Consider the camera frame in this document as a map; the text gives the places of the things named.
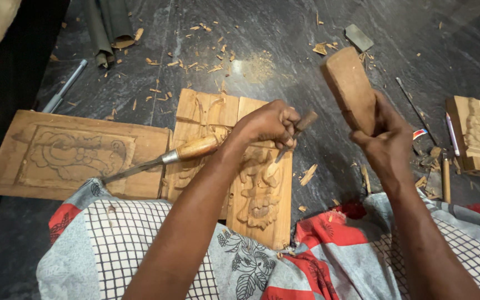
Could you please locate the scattered wood shavings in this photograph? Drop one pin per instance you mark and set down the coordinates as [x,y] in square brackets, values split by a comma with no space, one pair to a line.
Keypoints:
[206,62]

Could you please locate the thin dark metal tool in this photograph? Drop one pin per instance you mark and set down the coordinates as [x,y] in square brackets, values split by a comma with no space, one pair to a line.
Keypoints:
[417,110]

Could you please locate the grey sharpening stone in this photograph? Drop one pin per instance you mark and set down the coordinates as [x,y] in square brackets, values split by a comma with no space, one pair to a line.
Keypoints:
[358,37]

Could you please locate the carved floral wooden plank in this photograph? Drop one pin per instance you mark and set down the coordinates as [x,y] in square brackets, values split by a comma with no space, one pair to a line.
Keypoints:
[261,196]

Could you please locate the person's right hand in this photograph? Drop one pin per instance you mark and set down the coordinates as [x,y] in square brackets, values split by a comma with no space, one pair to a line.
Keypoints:
[390,141]

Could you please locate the large wooden panel floral outline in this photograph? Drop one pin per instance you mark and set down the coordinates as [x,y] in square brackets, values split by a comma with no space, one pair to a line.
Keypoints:
[73,154]

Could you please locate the small carved wooden figure block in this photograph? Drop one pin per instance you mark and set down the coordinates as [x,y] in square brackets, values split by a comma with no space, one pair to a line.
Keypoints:
[479,137]

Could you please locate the person's left fingers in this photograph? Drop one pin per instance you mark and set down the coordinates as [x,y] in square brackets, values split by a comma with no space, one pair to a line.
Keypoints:
[290,125]

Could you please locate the heap of wood chips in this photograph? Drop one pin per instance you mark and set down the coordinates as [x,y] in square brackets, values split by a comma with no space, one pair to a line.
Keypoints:
[431,171]

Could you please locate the white and purple pen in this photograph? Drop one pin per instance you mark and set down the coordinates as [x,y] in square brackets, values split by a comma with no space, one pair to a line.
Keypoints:
[452,133]

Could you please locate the person's left hand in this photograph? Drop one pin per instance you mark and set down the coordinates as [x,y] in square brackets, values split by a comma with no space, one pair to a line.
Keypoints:
[261,123]

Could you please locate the person's patterned grey red wrap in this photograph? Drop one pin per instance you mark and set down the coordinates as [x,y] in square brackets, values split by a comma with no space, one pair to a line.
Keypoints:
[148,254]

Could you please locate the folded green cloth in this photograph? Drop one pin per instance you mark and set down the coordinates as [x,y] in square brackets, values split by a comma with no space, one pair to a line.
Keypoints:
[106,25]

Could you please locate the grey metal rod tool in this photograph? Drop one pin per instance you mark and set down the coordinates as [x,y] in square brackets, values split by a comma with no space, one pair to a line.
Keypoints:
[63,89]

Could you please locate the wooden mallet block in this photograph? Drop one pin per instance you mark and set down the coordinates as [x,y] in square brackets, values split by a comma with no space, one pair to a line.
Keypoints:
[350,89]

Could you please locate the red white blue eraser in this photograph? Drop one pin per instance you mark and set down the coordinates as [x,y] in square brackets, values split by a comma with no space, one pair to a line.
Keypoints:
[419,133]

